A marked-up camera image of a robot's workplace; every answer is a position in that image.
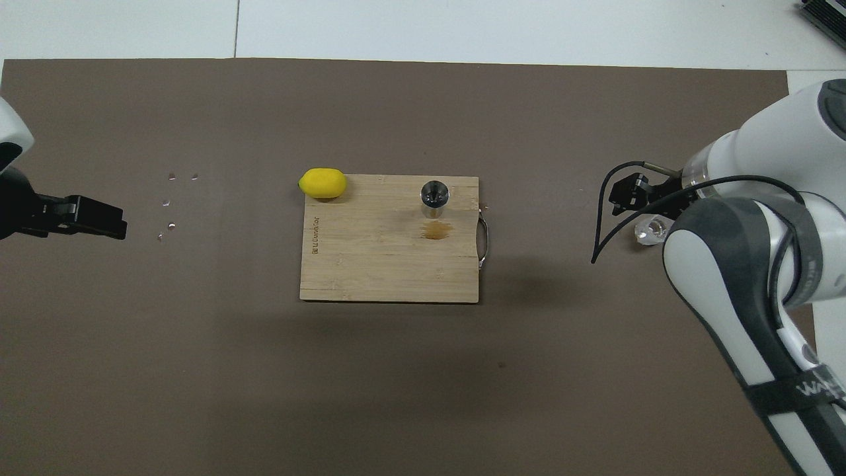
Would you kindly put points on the yellow lemon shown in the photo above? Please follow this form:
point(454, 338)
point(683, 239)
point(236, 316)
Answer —
point(322, 184)

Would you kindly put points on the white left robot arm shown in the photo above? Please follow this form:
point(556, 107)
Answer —
point(10, 129)

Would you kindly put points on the grey ribbed device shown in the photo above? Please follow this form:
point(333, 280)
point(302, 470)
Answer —
point(826, 13)

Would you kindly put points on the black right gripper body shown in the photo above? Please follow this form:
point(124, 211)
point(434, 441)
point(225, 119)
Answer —
point(667, 195)

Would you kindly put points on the brown table mat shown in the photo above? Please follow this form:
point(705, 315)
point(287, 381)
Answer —
point(396, 396)

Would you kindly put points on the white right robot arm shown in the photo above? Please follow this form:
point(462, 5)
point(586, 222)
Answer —
point(760, 264)

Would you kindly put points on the steel double jigger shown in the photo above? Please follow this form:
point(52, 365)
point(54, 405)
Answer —
point(435, 194)

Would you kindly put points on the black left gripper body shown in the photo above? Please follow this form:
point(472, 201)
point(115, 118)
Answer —
point(16, 211)

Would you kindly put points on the bamboo cutting board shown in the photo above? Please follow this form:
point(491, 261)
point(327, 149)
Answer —
point(383, 264)

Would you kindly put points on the small clear glass cup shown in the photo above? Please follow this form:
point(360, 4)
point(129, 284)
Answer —
point(651, 231)

